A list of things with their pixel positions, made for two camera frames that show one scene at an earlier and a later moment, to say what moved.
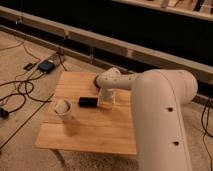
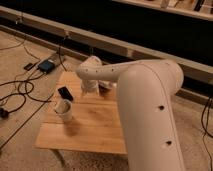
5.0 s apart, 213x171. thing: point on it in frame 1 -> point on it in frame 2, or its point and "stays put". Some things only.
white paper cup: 64,109 stays put
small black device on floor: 29,66 stays put
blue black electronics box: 46,66 stays put
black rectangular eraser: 88,102 -> 65,94
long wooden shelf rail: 202,70 stays put
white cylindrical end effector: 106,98 -> 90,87
